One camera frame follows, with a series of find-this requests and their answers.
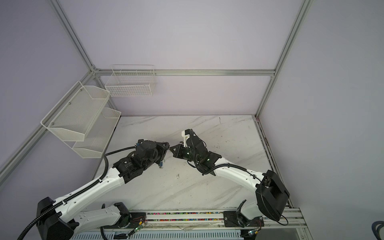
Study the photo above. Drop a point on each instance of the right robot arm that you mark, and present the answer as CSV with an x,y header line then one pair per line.
x,y
271,194

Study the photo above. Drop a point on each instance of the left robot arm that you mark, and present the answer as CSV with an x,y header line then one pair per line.
x,y
64,217

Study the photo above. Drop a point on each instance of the white wire basket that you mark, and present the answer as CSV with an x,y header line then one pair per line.
x,y
132,81

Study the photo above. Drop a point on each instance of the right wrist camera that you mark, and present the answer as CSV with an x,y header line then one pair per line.
x,y
188,138

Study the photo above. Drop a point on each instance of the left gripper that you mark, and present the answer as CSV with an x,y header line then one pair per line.
x,y
163,149

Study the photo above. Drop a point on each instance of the upper white mesh shelf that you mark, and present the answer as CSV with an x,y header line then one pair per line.
x,y
73,117

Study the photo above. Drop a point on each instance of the white mesh shelf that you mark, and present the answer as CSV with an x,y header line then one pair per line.
x,y
99,136
73,117

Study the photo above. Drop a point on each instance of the lower white mesh shelf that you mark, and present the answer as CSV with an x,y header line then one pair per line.
x,y
99,136

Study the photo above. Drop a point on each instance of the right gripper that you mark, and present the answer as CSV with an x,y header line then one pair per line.
x,y
177,153

